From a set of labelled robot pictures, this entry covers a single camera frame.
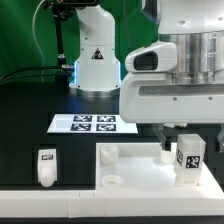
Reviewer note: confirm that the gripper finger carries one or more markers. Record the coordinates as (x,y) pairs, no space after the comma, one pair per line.
(159,132)
(220,139)

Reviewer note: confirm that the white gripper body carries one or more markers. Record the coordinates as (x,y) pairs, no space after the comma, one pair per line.
(153,98)

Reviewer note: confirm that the white square table top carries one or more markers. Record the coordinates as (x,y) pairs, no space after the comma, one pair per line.
(144,168)

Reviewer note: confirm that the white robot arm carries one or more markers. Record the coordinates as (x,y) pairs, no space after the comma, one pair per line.
(176,75)

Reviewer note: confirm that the white marker sheet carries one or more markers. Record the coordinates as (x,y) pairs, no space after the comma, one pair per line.
(90,123)

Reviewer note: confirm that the white L-shaped fence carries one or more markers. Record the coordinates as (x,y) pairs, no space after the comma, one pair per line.
(102,203)

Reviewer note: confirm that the black camera stand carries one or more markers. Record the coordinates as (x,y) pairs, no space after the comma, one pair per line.
(62,10)

